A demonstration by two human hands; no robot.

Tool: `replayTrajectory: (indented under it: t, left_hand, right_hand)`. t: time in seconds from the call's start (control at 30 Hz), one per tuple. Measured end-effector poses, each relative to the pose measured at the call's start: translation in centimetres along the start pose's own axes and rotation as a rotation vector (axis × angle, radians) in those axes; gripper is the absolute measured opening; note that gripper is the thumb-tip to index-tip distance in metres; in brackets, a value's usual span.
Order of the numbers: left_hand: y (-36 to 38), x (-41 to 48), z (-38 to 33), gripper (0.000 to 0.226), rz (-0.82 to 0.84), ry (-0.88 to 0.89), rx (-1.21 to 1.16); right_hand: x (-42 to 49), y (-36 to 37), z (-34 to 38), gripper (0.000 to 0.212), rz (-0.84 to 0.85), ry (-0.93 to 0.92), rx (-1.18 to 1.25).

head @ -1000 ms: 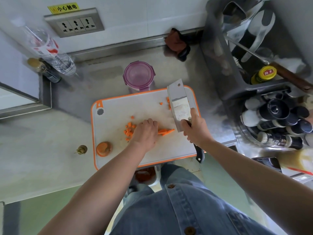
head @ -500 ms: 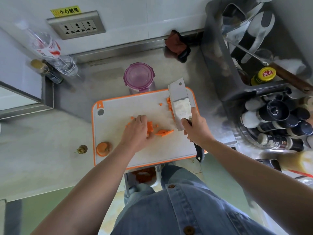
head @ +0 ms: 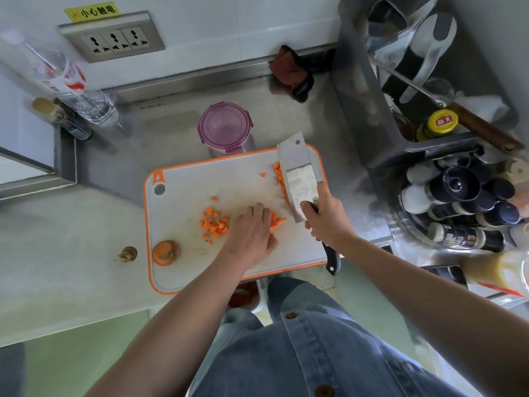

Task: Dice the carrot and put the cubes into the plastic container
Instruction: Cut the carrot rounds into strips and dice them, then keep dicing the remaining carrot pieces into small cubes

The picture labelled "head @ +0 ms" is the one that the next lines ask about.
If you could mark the clear plastic water bottle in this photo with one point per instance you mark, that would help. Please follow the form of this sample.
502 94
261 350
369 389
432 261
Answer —
97 109

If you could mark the grey wall socket panel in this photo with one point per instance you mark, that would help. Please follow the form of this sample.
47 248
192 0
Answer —
113 39

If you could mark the group of seasoning bottles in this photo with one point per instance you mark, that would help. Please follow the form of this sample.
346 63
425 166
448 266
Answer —
454 183

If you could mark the person's left forearm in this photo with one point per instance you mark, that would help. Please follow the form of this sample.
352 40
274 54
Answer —
173 334

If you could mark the white orange-rimmed cutting board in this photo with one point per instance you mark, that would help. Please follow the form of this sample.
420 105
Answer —
186 194

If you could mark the brown-centred carrot end slice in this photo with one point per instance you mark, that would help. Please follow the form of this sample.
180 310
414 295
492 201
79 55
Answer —
166 251

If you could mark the cluster of carrot bits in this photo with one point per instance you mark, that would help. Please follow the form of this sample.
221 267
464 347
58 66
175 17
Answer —
215 225

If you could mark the blue denim shirt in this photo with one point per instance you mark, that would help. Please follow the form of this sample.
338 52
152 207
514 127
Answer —
330 359

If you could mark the white waste bin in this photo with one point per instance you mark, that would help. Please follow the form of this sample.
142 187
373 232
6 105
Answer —
262 297

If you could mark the black rectangular device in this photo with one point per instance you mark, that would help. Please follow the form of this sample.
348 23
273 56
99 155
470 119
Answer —
448 274

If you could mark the white and black bag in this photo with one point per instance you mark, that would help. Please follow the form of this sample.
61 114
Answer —
430 41

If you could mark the pale green cabinet front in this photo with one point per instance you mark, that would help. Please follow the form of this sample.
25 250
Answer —
82 359
372 310

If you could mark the yellow warning sticker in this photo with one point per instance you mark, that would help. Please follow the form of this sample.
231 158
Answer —
93 12

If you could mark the blue denim trousers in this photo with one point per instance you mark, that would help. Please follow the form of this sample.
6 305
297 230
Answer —
301 297

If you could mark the small gold-capped bottle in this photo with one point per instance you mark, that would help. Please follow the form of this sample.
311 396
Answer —
78 130

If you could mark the purple lidded container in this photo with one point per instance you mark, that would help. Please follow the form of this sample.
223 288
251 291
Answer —
225 126

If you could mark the brown carrot top stub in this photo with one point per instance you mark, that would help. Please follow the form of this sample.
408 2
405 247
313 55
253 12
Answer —
128 254

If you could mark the clear round basin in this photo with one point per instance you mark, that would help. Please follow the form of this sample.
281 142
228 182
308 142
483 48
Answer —
399 231

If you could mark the person's right forearm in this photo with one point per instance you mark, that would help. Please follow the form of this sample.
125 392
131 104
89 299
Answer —
434 305

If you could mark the yellow-capped sauce bottle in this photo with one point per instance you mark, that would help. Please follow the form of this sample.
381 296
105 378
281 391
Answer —
442 121

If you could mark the dark red cloth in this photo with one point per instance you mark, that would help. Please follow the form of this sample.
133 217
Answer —
287 70

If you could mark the person's right hand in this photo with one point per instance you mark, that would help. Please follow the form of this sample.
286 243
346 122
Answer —
330 223

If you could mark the person's left hand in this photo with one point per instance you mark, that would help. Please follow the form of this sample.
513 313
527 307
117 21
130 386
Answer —
250 239

